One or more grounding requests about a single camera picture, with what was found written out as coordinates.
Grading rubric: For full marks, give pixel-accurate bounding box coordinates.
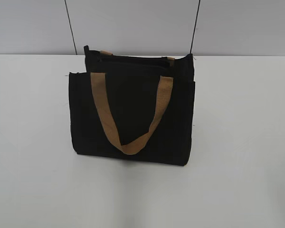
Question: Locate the black canvas tote bag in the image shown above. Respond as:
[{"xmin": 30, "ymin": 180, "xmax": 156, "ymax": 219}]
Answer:
[{"xmin": 68, "ymin": 46, "xmax": 195, "ymax": 166}]

